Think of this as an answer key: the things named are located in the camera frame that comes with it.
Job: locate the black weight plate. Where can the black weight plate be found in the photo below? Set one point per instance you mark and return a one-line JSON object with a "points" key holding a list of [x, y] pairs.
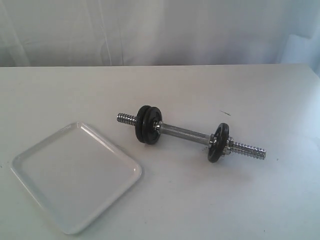
{"points": [[139, 122]]}

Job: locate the chrome dumbbell bar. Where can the chrome dumbbell bar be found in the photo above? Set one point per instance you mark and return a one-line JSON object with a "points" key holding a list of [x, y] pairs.
{"points": [[197, 137]]}

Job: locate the black plate left end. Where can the black plate left end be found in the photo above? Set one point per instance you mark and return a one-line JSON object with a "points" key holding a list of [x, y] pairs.
{"points": [[150, 121]]}

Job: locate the black plate end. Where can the black plate end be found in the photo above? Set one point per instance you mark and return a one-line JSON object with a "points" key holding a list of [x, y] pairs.
{"points": [[150, 121], [217, 142]]}

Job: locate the black plate right end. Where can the black plate right end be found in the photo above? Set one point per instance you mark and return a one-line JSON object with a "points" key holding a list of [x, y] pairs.
{"points": [[217, 142]]}

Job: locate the chrome spin-lock nut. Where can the chrome spin-lock nut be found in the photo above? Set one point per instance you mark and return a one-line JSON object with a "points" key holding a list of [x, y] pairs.
{"points": [[228, 146]]}

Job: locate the white rectangular tray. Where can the white rectangular tray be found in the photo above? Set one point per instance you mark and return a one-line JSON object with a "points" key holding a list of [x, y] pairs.
{"points": [[75, 175]]}

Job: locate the white sheer curtain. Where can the white sheer curtain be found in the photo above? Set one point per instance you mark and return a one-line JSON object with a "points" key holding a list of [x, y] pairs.
{"points": [[158, 32]]}

